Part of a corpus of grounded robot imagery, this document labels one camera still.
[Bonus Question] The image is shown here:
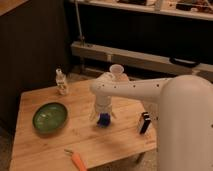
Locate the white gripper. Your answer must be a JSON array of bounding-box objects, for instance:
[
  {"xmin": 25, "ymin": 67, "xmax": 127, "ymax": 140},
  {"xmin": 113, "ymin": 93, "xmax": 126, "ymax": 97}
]
[{"xmin": 89, "ymin": 96, "xmax": 117, "ymax": 121}]

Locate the orange pepper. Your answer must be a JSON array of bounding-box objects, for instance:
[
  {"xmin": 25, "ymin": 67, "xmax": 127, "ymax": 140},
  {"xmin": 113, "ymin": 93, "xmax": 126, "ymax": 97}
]
[{"xmin": 65, "ymin": 149, "xmax": 87, "ymax": 171}]

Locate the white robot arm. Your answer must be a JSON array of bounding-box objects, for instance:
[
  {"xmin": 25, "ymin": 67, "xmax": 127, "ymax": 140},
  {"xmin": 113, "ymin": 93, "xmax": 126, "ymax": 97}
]
[{"xmin": 90, "ymin": 72, "xmax": 213, "ymax": 171}]

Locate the blue sponge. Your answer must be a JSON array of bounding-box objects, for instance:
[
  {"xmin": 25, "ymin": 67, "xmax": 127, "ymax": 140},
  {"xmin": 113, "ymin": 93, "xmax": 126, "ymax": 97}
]
[{"xmin": 97, "ymin": 113, "xmax": 111, "ymax": 127}]

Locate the black rectangular block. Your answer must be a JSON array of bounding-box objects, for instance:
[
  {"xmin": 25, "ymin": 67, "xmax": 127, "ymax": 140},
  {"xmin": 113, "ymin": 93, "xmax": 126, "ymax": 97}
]
[{"xmin": 139, "ymin": 112, "xmax": 151, "ymax": 134}]

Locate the white plastic cup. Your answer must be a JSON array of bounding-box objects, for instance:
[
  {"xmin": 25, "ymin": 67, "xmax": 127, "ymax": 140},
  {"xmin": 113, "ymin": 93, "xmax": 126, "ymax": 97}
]
[{"xmin": 109, "ymin": 64, "xmax": 124, "ymax": 79}]

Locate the green plate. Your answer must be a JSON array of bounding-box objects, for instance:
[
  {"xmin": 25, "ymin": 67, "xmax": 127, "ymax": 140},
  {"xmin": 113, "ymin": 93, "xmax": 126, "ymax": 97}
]
[{"xmin": 32, "ymin": 102, "xmax": 68, "ymax": 134}]

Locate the small clear bottle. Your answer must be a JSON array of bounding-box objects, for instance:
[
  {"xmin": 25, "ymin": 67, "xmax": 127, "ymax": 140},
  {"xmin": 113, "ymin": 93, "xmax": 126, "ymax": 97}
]
[{"xmin": 55, "ymin": 68, "xmax": 69, "ymax": 95}]

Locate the metal shelf rack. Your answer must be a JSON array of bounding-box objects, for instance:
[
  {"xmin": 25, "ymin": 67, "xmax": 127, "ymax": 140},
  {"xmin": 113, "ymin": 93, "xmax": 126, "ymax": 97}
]
[{"xmin": 68, "ymin": 0, "xmax": 213, "ymax": 82}]

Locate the black handle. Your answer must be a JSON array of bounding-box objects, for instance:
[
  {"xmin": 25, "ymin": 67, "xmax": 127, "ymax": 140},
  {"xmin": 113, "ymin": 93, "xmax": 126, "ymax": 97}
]
[{"xmin": 169, "ymin": 58, "xmax": 200, "ymax": 68}]

